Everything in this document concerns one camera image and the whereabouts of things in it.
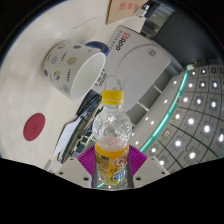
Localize white paper ream box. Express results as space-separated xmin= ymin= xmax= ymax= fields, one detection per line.
xmin=91 ymin=24 xmax=173 ymax=113

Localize yellow-capped clear drink bottle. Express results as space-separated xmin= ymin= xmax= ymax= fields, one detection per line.
xmin=92 ymin=89 xmax=133 ymax=187

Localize white paper sheet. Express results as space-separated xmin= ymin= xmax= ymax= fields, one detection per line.
xmin=52 ymin=116 xmax=85 ymax=158

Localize ceiling lights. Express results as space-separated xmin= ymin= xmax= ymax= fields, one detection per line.
xmin=142 ymin=64 xmax=224 ymax=169

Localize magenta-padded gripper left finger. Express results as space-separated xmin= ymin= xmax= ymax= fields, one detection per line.
xmin=54 ymin=145 xmax=99 ymax=188

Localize flat round red coaster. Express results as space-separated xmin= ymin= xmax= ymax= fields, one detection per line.
xmin=22 ymin=112 xmax=47 ymax=142

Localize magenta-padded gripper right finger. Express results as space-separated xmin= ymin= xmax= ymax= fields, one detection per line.
xmin=127 ymin=145 xmax=171 ymax=189

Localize black bag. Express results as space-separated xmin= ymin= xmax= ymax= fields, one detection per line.
xmin=75 ymin=92 xmax=103 ymax=119

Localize white dotted mug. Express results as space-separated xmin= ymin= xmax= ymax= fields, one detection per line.
xmin=42 ymin=40 xmax=107 ymax=102

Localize black power adapter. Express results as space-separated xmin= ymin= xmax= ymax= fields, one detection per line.
xmin=134 ymin=0 xmax=176 ymax=30

